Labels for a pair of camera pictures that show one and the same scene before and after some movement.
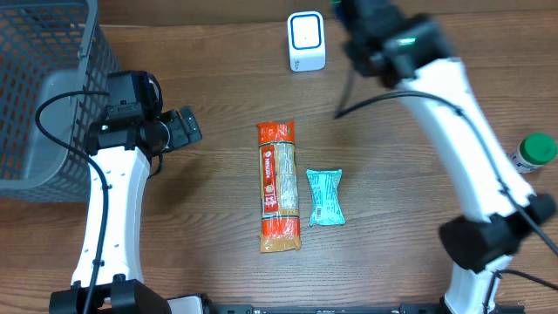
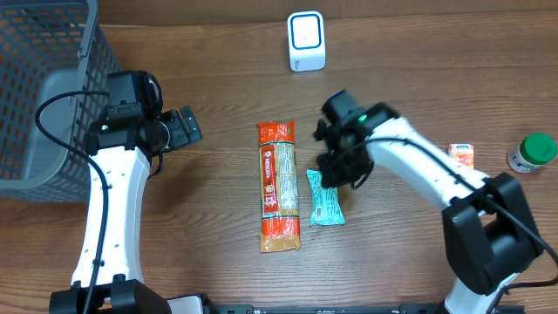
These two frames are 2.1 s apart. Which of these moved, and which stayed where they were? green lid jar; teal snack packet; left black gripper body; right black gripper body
Moved: right black gripper body
Stayed: teal snack packet; left black gripper body; green lid jar
